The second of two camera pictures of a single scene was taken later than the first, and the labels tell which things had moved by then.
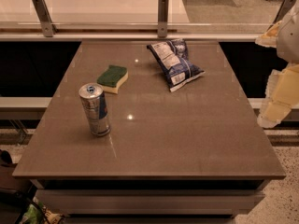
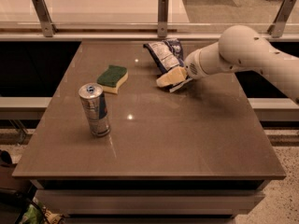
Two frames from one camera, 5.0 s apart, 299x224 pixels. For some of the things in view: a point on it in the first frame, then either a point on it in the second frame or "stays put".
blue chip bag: (172, 58) stays put
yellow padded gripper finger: (282, 94) to (172, 77)
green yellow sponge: (112, 77) stays put
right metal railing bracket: (284, 7) stays put
